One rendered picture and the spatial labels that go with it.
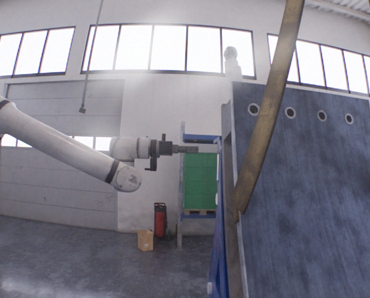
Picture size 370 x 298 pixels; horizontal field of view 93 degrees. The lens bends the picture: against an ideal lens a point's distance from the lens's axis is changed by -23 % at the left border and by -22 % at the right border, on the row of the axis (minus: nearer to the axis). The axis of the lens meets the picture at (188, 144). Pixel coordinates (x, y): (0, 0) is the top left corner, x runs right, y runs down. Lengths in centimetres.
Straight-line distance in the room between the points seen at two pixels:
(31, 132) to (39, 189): 687
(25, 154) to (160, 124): 459
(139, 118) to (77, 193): 290
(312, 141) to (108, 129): 613
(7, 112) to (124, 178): 44
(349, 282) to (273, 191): 37
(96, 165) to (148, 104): 575
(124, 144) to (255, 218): 55
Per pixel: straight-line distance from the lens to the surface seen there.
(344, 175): 92
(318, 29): 960
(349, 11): 1053
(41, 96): 796
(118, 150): 87
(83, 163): 73
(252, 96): 82
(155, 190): 619
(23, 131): 77
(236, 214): 67
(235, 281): 78
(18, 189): 812
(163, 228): 588
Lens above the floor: 198
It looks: 6 degrees up
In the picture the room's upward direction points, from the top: 2 degrees clockwise
